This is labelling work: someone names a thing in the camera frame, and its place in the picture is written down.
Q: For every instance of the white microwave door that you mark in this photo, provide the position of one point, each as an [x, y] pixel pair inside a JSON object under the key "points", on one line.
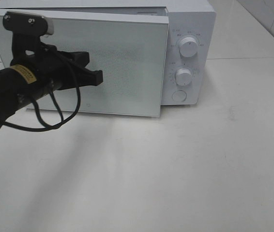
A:
{"points": [[130, 51]]}

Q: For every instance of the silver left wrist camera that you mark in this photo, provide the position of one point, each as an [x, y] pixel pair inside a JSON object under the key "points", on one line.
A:
{"points": [[27, 23]]}

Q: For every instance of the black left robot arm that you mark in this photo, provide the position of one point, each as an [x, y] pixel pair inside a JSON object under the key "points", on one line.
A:
{"points": [[10, 104]]}

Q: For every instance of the round white door button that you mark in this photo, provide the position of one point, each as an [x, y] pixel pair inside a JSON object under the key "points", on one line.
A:
{"points": [[179, 96]]}

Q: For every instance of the white timer knob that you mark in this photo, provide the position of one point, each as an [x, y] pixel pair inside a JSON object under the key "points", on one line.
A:
{"points": [[183, 77]]}

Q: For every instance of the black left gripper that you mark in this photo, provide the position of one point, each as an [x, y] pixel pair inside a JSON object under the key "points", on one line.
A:
{"points": [[40, 68]]}

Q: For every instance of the white power knob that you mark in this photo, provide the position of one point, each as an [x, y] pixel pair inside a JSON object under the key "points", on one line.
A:
{"points": [[188, 46]]}

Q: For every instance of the white microwave oven body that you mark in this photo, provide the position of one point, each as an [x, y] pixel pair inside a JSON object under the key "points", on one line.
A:
{"points": [[194, 18]]}

